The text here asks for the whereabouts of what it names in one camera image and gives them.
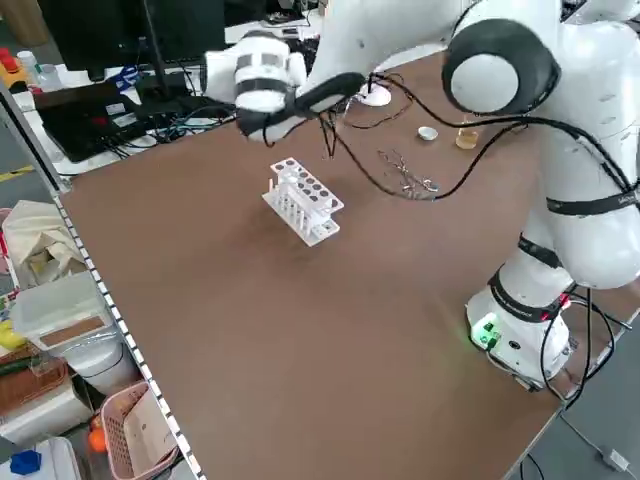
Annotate metal crucible tongs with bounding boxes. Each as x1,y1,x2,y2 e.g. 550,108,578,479
377,148,442,202

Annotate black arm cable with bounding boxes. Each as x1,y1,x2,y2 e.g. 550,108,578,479
319,72,639,202

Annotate white test tube rack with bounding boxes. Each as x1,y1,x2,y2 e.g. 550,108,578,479
262,158,347,249

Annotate clear plastic bottle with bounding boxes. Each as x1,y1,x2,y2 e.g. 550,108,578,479
17,49,40,87

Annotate aluminium frame post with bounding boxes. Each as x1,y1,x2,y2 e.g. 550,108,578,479
0,82,72,195

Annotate white plastic container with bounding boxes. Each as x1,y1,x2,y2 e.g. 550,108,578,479
0,437,82,480

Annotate white desk lamp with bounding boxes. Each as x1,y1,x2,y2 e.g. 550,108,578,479
357,82,393,108

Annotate pink plastic basket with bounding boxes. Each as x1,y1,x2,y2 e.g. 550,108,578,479
99,379,182,480

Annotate brown wicker basket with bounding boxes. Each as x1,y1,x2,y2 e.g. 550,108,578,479
0,344,72,417

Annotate black lamp cable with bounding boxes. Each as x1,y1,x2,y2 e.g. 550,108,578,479
344,89,417,130

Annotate black computer monitor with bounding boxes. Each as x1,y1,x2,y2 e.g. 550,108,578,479
37,0,227,101

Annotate blue plastic item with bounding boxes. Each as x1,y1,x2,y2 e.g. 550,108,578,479
9,449,42,477

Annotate clear plastic bin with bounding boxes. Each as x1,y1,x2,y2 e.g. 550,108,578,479
12,272,110,352

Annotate large clear glass beaker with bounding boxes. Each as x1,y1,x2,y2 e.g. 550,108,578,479
454,112,480,150

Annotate white bucket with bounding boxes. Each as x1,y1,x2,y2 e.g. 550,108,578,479
64,332,140,397

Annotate white power adapter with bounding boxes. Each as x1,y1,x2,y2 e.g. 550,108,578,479
597,447,632,472

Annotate yellow toy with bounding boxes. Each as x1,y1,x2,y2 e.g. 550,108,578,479
0,319,29,351

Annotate beige cloth bag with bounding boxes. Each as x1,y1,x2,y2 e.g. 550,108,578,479
2,199,90,290

